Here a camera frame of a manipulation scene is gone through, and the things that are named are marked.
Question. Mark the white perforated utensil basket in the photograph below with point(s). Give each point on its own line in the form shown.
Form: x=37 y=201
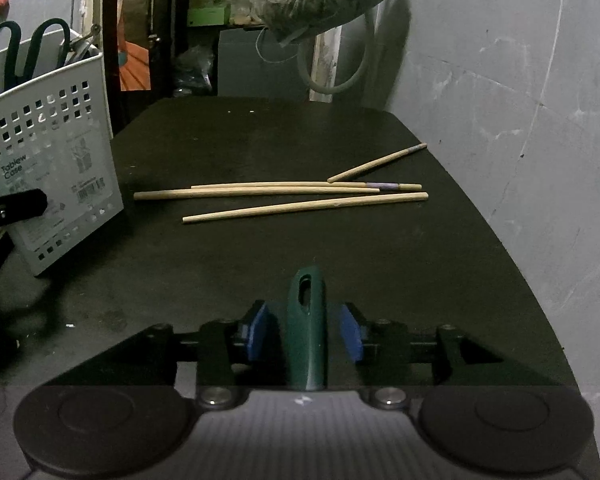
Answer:
x=55 y=160

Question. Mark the green box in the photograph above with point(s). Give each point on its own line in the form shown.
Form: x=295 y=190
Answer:
x=207 y=14

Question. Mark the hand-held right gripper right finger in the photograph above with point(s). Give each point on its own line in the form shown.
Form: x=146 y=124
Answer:
x=351 y=331

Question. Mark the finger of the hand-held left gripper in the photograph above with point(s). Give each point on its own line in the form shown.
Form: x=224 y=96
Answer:
x=20 y=205

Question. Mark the plain wooden chopstick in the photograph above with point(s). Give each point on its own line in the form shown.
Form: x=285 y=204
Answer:
x=305 y=206
x=255 y=191

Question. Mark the dark wooden door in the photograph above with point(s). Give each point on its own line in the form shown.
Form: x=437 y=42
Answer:
x=165 y=10

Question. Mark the grey cabinet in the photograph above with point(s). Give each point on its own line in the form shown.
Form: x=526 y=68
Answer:
x=260 y=72

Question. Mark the black plastic bag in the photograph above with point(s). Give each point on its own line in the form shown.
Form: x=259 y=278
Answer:
x=195 y=70

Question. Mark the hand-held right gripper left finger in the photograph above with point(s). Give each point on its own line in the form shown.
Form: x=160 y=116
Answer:
x=257 y=331

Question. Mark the cream door frame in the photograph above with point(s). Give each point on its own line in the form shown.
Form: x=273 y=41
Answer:
x=105 y=10

